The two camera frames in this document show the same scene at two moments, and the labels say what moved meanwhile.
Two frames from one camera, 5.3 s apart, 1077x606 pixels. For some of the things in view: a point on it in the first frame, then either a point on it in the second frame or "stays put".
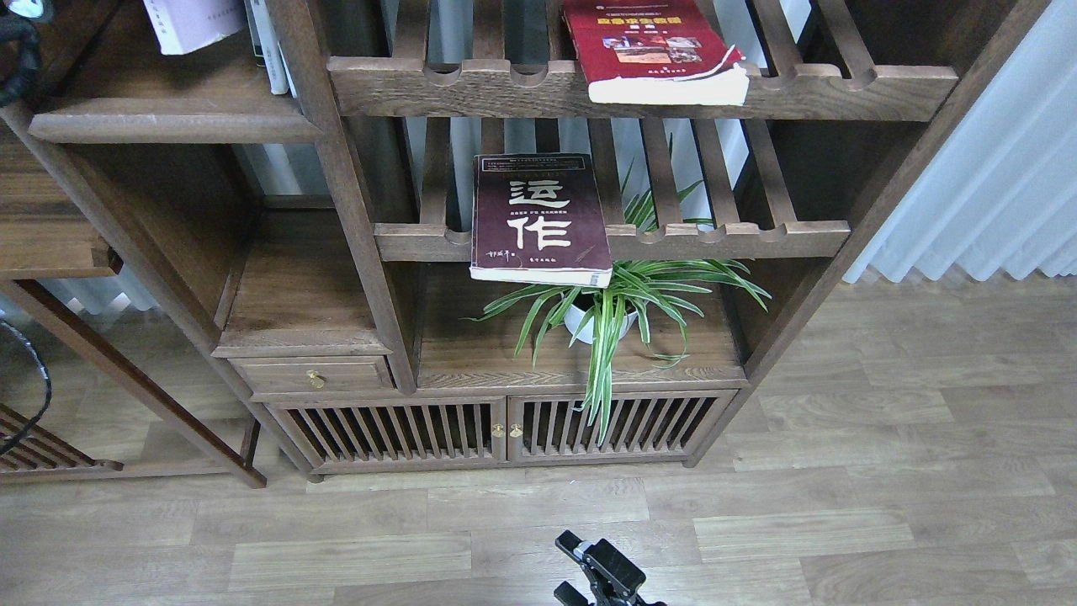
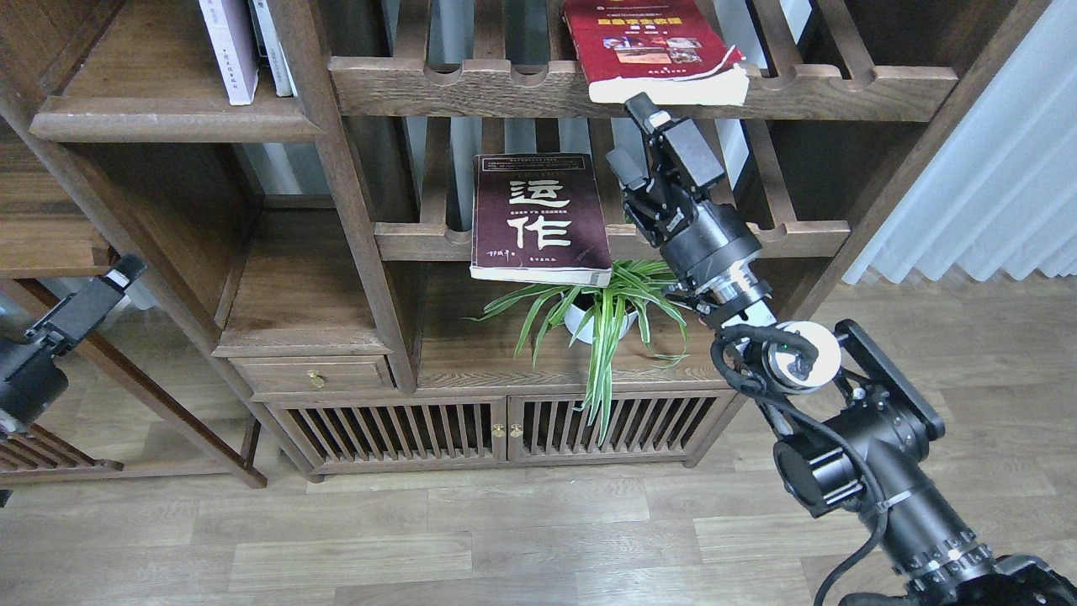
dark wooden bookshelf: x=475 y=236 stays put
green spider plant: x=654 y=293 stays put
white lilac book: x=182 y=26 to x=230 y=28
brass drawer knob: x=315 y=380 stays put
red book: x=656 y=52 stays put
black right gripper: x=611 y=578 to x=702 y=238
